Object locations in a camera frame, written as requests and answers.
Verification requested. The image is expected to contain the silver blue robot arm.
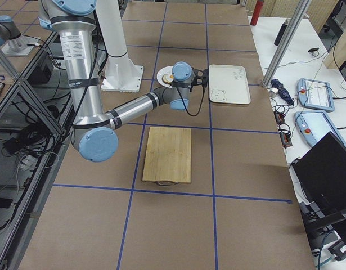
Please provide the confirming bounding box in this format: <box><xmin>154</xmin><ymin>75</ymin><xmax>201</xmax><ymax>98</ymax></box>
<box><xmin>39</xmin><ymin>1</ymin><xmax>197</xmax><ymax>162</ymax></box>

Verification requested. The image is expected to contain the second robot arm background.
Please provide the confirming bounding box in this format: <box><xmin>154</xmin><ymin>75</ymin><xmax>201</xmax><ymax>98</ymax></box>
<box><xmin>0</xmin><ymin>15</ymin><xmax>39</xmax><ymax>57</ymax></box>

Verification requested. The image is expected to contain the bread slice under egg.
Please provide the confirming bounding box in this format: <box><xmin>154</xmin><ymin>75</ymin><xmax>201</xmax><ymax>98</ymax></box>
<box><xmin>162</xmin><ymin>74</ymin><xmax>173</xmax><ymax>85</ymax></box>

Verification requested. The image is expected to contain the white round plate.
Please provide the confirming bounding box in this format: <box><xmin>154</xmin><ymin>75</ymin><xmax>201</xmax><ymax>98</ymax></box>
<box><xmin>156</xmin><ymin>66</ymin><xmax>173</xmax><ymax>88</ymax></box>

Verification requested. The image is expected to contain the wooden cutting board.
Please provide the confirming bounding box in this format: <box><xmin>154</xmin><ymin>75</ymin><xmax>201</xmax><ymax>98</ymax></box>
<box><xmin>142</xmin><ymin>127</ymin><xmax>191</xmax><ymax>186</ymax></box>

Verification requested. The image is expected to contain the cream bear serving tray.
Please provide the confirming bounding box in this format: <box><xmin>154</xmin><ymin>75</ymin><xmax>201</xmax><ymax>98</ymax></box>
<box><xmin>209</xmin><ymin>64</ymin><xmax>251</xmax><ymax>105</ymax></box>

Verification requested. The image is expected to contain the small silver cup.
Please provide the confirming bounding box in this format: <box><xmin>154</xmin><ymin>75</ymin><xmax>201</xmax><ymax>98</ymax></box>
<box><xmin>269</xmin><ymin>87</ymin><xmax>278</xmax><ymax>98</ymax></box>

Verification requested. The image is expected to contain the folded blue umbrella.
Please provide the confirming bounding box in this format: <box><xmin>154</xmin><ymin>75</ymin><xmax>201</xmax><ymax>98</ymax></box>
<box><xmin>271</xmin><ymin>79</ymin><xmax>294</xmax><ymax>106</ymax></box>

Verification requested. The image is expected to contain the near teach pendant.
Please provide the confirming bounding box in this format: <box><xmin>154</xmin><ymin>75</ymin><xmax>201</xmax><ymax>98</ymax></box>
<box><xmin>294</xmin><ymin>110</ymin><xmax>346</xmax><ymax>147</ymax></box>

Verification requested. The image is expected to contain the teach pendant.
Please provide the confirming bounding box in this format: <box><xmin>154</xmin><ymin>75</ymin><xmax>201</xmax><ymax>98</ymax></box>
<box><xmin>297</xmin><ymin>78</ymin><xmax>335</xmax><ymax>113</ymax></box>
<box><xmin>294</xmin><ymin>110</ymin><xmax>346</xmax><ymax>147</ymax></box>

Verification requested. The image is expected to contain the black bottle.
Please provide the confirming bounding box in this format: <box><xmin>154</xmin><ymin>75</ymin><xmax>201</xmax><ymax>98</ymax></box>
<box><xmin>273</xmin><ymin>19</ymin><xmax>290</xmax><ymax>46</ymax></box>

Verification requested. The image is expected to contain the far teach pendant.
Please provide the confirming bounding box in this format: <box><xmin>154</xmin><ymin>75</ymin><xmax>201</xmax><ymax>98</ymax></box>
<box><xmin>297</xmin><ymin>78</ymin><xmax>335</xmax><ymax>113</ymax></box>

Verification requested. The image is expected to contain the red bottle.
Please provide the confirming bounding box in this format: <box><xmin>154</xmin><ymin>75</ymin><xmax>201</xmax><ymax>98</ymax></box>
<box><xmin>250</xmin><ymin>0</ymin><xmax>264</xmax><ymax>26</ymax></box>

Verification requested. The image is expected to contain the black laptop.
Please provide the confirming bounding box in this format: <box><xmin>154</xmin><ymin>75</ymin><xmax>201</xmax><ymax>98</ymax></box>
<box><xmin>291</xmin><ymin>130</ymin><xmax>346</xmax><ymax>242</ymax></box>

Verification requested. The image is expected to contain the black monitor stand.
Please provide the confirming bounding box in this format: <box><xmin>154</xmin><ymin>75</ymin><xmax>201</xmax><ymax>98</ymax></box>
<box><xmin>299</xmin><ymin>202</ymin><xmax>346</xmax><ymax>251</ymax></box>

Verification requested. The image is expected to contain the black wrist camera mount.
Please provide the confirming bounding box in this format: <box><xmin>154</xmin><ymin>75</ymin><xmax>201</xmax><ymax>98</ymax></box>
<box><xmin>191</xmin><ymin>69</ymin><xmax>209</xmax><ymax>91</ymax></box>

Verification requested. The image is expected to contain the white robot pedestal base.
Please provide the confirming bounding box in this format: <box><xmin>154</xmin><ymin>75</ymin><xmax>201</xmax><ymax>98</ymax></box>
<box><xmin>93</xmin><ymin>0</ymin><xmax>144</xmax><ymax>93</ymax></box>

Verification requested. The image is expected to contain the aluminium side frame rail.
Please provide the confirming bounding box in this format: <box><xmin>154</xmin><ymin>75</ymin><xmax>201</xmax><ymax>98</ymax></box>
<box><xmin>0</xmin><ymin>34</ymin><xmax>74</xmax><ymax>269</ymax></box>

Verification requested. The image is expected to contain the aluminium frame post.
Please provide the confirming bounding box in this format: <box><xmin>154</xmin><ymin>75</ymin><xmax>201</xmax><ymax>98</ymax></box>
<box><xmin>262</xmin><ymin>0</ymin><xmax>312</xmax><ymax>88</ymax></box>

